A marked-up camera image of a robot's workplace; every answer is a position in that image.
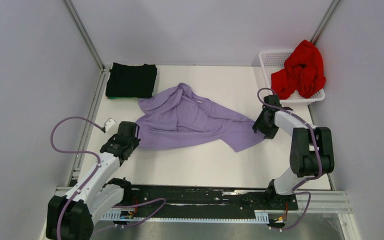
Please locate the aluminium corner post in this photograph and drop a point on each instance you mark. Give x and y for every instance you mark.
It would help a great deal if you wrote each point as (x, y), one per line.
(71, 9)
(325, 21)

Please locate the red t shirt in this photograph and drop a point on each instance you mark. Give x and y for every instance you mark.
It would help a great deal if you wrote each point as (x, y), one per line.
(303, 72)

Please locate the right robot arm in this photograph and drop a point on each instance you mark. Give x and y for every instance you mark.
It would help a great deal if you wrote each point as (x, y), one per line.
(311, 151)

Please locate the left aluminium corner post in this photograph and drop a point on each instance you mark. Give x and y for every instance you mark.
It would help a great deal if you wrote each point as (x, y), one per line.
(71, 9)

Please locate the white slotted cable duct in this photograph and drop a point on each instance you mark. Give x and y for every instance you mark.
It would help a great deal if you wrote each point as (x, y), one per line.
(116, 216)

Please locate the right aluminium corner post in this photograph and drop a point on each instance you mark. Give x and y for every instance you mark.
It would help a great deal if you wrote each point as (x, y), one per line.
(325, 21)

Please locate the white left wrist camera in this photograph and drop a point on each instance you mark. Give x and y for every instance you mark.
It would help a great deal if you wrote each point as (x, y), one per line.
(111, 126)

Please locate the white plastic basket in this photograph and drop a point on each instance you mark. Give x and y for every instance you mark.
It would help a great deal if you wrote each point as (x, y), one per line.
(272, 61)

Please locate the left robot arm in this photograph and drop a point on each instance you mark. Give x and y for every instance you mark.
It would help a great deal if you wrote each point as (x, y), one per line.
(92, 185)

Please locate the folded green t shirt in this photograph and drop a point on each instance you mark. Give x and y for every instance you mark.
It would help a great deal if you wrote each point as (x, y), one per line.
(125, 97)

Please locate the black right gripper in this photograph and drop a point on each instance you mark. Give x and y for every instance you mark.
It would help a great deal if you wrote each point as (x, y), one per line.
(268, 133)

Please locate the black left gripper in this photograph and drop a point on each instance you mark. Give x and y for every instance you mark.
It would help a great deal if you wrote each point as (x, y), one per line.
(135, 140)

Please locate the aluminium frame rail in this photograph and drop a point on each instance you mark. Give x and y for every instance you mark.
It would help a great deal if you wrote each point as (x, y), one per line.
(310, 202)

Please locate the folded black t shirt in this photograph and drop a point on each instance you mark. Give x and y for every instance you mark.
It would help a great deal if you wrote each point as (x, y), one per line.
(131, 80)

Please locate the purple t shirt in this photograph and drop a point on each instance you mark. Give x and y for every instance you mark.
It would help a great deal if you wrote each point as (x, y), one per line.
(179, 118)

